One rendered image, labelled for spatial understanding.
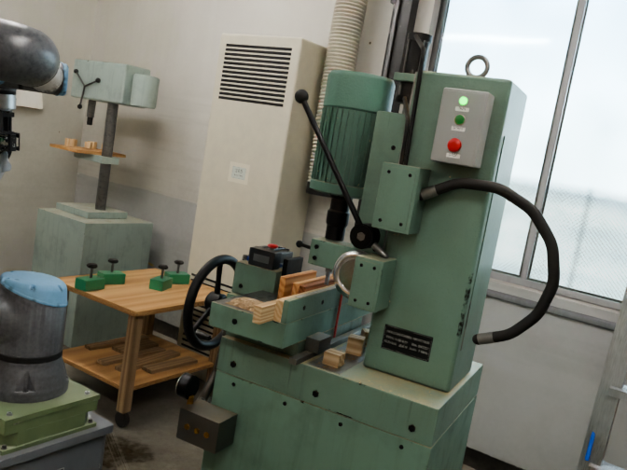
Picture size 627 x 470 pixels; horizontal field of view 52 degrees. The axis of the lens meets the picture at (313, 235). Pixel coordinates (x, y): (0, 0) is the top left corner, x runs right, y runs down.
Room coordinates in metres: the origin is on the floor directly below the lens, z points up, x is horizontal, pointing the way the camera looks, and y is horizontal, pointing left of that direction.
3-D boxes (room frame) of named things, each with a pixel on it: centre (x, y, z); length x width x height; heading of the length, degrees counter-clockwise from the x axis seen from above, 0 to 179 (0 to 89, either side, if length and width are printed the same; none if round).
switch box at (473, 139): (1.44, -0.28, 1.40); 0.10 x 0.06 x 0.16; 64
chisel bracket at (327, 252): (1.70, -0.07, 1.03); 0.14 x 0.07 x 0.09; 64
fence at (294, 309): (1.71, -0.10, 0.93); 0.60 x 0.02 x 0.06; 154
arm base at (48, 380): (1.48, 0.62, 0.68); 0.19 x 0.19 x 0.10
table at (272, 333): (1.77, 0.03, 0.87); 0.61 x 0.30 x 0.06; 154
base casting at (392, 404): (1.66, -0.17, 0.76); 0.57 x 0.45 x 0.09; 64
